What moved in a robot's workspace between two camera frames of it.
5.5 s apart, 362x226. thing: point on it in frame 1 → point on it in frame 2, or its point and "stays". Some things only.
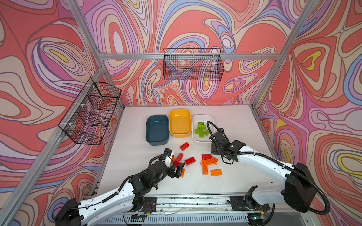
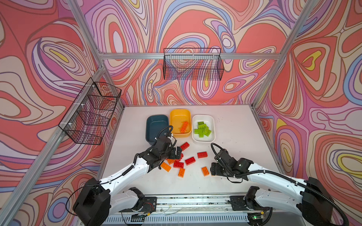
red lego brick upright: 179,157 stays
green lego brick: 206,132 stays
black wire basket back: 193,64 stays
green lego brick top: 202,126 stays
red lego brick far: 184,146 stays
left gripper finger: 172,173 → 172,153
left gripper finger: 179,169 → 178,152
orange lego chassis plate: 212,160 → 184,127
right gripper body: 216,150 → 220,171
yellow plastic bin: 180,124 stays
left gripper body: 165,171 → 164,157
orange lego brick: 205,170 stays
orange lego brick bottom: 183,173 stays
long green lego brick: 199,131 stays
